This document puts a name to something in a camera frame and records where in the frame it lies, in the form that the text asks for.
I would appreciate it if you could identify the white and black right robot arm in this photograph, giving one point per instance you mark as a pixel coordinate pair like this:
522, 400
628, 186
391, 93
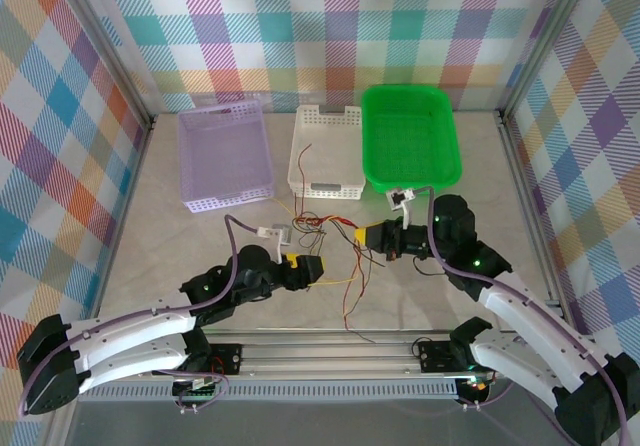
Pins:
530, 323

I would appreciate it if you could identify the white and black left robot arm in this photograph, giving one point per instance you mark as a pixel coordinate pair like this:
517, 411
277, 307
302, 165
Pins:
125, 336

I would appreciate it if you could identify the white plastic basket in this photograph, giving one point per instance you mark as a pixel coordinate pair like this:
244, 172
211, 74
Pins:
330, 161

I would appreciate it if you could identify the green plastic basket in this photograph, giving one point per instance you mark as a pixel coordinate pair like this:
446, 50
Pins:
410, 151

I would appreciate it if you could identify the purple plastic basket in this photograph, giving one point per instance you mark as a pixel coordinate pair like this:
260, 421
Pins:
225, 151

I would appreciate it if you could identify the green terminal control board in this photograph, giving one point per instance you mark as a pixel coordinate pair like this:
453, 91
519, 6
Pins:
200, 395

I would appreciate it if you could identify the small control board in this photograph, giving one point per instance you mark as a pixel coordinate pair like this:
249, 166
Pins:
477, 387

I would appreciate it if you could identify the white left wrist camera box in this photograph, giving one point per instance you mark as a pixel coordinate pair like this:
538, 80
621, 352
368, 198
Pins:
275, 233

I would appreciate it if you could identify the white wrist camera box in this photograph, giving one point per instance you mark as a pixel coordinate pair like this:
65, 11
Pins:
275, 233
400, 197

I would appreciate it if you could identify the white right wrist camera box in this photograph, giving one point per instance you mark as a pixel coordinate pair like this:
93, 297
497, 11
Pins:
400, 197

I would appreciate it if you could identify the aluminium table side rail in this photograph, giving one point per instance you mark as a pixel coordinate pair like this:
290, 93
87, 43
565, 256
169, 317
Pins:
523, 191
131, 191

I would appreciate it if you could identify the aluminium mounting rail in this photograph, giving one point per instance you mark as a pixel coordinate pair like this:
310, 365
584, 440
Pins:
325, 353

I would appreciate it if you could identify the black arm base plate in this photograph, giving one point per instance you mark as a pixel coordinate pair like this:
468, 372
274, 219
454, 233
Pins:
227, 358
432, 356

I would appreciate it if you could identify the aluminium frame post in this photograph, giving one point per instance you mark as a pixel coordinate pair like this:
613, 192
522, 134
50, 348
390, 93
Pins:
110, 41
544, 41

